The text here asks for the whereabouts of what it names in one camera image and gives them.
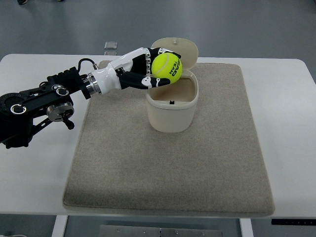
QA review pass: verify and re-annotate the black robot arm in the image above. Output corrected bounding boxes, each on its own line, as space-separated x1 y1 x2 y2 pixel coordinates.
0 66 97 149

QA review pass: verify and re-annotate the yellow tennis ball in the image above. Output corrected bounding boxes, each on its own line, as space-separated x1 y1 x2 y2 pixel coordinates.
151 52 183 83

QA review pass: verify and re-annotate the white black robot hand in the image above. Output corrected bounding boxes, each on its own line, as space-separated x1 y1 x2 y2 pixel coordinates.
83 47 182 95

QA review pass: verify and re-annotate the clear floor plate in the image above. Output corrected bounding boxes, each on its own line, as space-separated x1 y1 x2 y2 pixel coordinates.
104 51 117 56
104 41 118 50

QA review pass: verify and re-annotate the grey metal plate under table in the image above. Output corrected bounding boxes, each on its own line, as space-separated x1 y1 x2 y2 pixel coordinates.
98 225 223 237

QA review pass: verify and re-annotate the clear floor plate near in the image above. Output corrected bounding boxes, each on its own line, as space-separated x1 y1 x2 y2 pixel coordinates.
104 51 117 56

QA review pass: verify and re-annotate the white table leg left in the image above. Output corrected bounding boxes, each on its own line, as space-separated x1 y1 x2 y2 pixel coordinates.
51 215 68 237

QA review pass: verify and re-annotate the black white sneaker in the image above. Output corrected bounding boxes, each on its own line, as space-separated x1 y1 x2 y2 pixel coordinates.
17 0 28 5

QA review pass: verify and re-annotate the grey felt mat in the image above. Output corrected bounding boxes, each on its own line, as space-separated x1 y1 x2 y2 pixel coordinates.
63 63 275 217

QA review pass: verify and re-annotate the white table leg right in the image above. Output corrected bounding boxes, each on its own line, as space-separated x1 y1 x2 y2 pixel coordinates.
239 218 254 237

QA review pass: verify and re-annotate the clear floor plate far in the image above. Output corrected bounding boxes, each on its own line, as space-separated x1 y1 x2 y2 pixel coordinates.
104 41 118 50

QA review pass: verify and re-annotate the black table control panel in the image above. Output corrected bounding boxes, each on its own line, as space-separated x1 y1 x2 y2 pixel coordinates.
271 219 316 226

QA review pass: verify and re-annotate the white table leg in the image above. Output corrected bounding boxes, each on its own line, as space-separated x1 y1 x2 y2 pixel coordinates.
51 215 68 237
239 218 254 237

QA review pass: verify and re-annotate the cream bin with open lid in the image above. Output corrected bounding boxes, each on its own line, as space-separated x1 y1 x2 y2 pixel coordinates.
146 38 199 133

